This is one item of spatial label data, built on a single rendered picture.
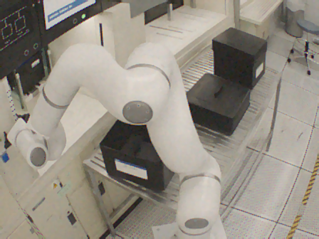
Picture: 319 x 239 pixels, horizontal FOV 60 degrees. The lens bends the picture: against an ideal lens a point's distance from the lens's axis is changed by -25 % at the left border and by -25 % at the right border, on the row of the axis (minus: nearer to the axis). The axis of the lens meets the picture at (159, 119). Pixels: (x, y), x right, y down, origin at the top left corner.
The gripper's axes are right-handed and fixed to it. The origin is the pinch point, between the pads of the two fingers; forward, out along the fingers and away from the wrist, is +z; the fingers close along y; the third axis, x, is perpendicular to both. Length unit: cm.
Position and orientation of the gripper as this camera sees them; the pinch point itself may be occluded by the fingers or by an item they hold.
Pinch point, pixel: (12, 126)
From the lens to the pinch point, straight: 122.8
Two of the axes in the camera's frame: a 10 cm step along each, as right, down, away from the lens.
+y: 6.1, -7.3, 3.1
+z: -6.7, -2.6, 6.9
